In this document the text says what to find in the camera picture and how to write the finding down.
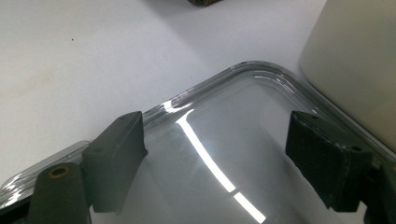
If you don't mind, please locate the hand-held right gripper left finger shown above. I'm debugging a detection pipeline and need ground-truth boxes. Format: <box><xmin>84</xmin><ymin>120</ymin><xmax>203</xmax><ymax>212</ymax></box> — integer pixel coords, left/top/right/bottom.
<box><xmin>26</xmin><ymin>111</ymin><xmax>149</xmax><ymax>224</ymax></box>

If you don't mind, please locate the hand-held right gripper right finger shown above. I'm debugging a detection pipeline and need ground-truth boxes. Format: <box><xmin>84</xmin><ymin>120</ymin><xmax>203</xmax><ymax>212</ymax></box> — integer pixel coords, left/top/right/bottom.
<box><xmin>285</xmin><ymin>110</ymin><xmax>396</xmax><ymax>224</ymax></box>

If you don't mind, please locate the clear plastic lid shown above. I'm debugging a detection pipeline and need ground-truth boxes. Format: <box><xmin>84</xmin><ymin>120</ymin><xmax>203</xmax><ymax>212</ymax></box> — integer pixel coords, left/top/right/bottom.
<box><xmin>0</xmin><ymin>60</ymin><xmax>396</xmax><ymax>224</ymax></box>

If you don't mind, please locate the cream divided storage box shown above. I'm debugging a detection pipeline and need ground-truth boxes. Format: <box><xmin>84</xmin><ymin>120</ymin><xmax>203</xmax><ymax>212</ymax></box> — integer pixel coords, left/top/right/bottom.
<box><xmin>299</xmin><ymin>0</ymin><xmax>396</xmax><ymax>153</ymax></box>

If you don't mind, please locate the brown wicker basket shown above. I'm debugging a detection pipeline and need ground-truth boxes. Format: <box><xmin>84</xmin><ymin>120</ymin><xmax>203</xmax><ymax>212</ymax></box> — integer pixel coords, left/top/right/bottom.
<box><xmin>186</xmin><ymin>0</ymin><xmax>223</xmax><ymax>7</ymax></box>

